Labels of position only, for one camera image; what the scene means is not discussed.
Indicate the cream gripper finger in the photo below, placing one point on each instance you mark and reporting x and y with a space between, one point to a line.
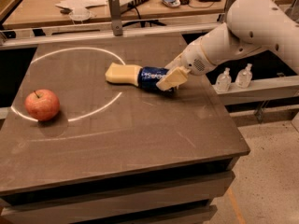
173 78

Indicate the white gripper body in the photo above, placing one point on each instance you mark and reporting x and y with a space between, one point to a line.
195 60

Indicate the blue pepsi can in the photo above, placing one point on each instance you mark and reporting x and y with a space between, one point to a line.
149 76

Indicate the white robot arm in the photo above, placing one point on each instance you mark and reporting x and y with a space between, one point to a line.
250 27

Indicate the yellow sponge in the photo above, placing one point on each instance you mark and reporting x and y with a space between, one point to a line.
123 73

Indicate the clear sanitizer bottle left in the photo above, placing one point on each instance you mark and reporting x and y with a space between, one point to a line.
223 81

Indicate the clear sanitizer bottle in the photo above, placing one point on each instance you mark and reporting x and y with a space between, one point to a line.
244 76
223 81

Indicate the clear sanitizer bottle right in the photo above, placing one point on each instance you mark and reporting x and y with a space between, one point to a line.
244 76

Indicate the blue white packet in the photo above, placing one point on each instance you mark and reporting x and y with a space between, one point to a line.
171 3

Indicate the white paper sheets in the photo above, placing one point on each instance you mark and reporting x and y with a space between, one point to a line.
81 3

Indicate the clear round lid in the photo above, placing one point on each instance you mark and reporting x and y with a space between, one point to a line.
80 14

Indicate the red apple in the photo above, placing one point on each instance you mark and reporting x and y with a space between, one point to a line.
42 105

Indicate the wooden drawer cabinet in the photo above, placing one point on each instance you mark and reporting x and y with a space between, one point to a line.
186 201

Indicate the grey metal post left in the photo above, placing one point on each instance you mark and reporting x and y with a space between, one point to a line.
115 14

